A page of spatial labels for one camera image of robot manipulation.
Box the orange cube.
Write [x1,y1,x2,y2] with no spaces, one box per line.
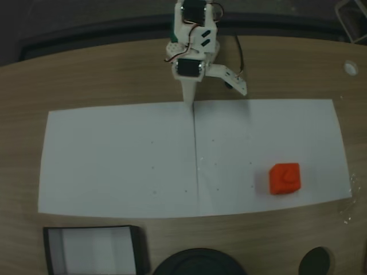
[268,162,303,196]

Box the brown box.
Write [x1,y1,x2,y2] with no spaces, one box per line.
[42,225,151,275]

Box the white round cap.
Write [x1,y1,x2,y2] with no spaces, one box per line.
[343,60,359,77]

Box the black round stand base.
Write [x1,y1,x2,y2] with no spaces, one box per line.
[153,247,247,275]

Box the black oval table grommet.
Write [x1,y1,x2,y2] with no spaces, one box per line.
[298,246,337,275]

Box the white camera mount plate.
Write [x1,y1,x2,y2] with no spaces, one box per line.
[204,63,248,96]

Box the black cable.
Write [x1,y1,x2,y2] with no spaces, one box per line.
[235,35,245,78]

